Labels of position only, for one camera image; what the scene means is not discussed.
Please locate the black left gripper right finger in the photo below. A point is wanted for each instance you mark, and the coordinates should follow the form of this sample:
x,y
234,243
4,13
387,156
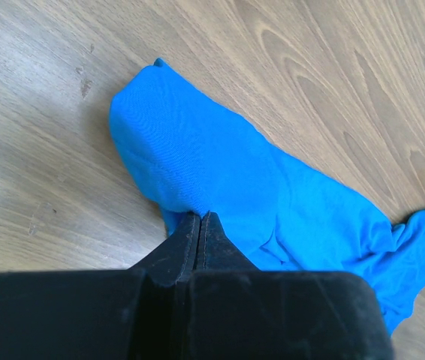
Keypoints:
x,y
216,252

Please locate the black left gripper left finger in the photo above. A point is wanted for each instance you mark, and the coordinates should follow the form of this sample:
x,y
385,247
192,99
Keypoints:
x,y
174,258

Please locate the blue t-shirt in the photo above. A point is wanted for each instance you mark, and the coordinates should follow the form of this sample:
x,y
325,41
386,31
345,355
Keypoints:
x,y
188,153

